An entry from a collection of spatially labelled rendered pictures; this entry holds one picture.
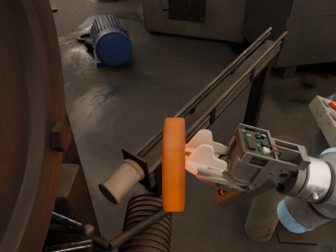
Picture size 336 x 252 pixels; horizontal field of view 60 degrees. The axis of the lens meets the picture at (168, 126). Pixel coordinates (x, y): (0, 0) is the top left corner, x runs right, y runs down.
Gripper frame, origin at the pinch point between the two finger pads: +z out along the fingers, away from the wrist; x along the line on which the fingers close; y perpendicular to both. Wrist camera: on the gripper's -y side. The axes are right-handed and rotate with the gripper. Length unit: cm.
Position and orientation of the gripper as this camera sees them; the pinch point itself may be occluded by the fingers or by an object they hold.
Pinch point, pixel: (175, 155)
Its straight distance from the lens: 48.0
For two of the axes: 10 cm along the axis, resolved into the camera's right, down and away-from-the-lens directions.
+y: 2.8, -7.4, -6.1
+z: -9.6, -2.5, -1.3
